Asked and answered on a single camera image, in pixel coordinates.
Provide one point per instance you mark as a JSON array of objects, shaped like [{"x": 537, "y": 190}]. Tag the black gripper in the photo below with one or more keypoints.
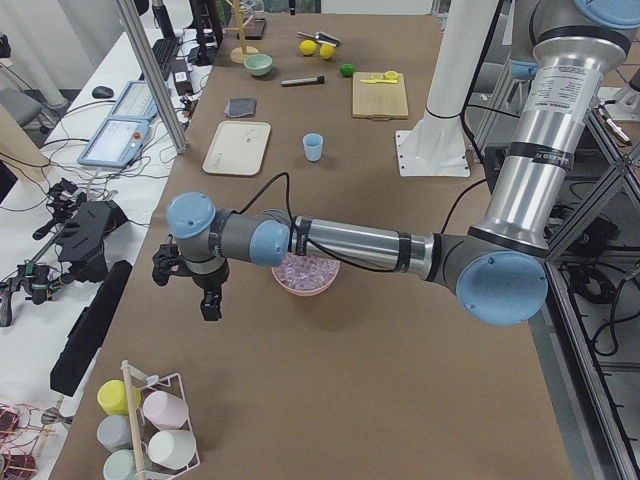
[{"x": 206, "y": 284}]

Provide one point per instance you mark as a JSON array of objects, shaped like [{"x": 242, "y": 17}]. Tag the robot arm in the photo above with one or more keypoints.
[{"x": 494, "y": 268}]

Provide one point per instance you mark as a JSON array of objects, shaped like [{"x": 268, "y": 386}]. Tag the pile of ice cubes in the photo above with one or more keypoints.
[{"x": 305, "y": 272}]

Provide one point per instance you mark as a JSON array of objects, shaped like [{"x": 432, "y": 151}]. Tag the pink cup in rack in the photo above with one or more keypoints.
[{"x": 165, "y": 411}]

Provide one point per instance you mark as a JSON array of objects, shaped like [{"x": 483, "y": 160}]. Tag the yellow cup in rack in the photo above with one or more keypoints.
[{"x": 111, "y": 397}]

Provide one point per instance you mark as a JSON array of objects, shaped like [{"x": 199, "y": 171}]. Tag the white cup in rack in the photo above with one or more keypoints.
[{"x": 172, "y": 449}]

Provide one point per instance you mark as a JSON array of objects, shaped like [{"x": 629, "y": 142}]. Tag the grey cup in rack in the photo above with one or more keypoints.
[{"x": 114, "y": 433}]

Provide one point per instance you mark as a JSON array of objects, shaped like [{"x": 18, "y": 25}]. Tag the mint cup in rack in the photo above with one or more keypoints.
[{"x": 120, "y": 465}]

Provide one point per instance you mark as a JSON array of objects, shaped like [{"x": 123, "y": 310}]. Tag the light blue cup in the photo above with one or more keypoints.
[{"x": 313, "y": 146}]

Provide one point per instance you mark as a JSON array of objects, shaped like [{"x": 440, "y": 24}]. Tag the wooden cup rack stand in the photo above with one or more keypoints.
[{"x": 242, "y": 17}]

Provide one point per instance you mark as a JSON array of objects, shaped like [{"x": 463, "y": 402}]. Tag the steel ice scoop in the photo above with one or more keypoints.
[{"x": 320, "y": 37}]

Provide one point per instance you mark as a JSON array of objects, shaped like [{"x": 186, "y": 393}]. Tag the pink bowl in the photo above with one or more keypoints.
[{"x": 305, "y": 287}]

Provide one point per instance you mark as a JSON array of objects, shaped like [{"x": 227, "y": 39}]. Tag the black bar device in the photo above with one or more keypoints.
[{"x": 88, "y": 333}]

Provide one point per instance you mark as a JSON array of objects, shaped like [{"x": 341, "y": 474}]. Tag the black gripper tool on desk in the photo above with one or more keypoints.
[{"x": 81, "y": 238}]

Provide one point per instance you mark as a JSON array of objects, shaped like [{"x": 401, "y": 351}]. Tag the cream rabbit tray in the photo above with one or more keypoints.
[{"x": 237, "y": 148}]

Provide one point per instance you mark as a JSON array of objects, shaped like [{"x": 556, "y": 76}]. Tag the blue teach pendant lower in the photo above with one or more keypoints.
[{"x": 116, "y": 143}]

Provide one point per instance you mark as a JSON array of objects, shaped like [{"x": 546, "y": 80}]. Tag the blue teach pendant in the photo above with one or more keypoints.
[
  {"x": 136, "y": 101},
  {"x": 116, "y": 143}
]

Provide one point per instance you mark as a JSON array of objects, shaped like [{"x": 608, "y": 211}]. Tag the grey folded cloth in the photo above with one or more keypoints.
[{"x": 240, "y": 107}]

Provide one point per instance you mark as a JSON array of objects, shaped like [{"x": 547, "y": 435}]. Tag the blue teach pendant upper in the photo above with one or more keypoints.
[{"x": 136, "y": 101}]

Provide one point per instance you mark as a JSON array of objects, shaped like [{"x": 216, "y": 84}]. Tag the black computer mouse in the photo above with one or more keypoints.
[{"x": 102, "y": 92}]

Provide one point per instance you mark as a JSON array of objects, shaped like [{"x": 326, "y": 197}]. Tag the mint green bowl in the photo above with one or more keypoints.
[{"x": 258, "y": 65}]

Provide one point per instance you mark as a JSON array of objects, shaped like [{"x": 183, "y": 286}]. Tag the black keyboard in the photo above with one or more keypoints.
[{"x": 165, "y": 51}]

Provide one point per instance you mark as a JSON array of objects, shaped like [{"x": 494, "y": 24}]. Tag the bamboo cutting board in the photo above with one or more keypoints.
[{"x": 381, "y": 101}]

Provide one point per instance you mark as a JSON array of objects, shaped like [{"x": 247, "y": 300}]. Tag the green lime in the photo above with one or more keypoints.
[{"x": 347, "y": 70}]

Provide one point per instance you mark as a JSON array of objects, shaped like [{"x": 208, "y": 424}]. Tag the upper yellow lemon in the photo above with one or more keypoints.
[{"x": 307, "y": 47}]

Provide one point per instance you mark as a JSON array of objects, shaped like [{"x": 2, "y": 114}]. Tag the yellow lemon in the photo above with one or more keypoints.
[
  {"x": 326, "y": 52},
  {"x": 307, "y": 47}
]

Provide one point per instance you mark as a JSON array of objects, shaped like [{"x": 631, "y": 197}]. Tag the lower yellow lemon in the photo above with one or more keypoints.
[{"x": 326, "y": 52}]

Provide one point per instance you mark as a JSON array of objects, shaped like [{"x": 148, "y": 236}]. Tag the white wire cup rack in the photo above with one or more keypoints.
[{"x": 138, "y": 385}]

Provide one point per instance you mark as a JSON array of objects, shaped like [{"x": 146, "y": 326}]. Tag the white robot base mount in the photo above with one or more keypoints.
[{"x": 435, "y": 146}]

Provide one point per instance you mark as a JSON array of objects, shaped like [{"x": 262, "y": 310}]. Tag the aluminium frame post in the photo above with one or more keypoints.
[{"x": 149, "y": 67}]

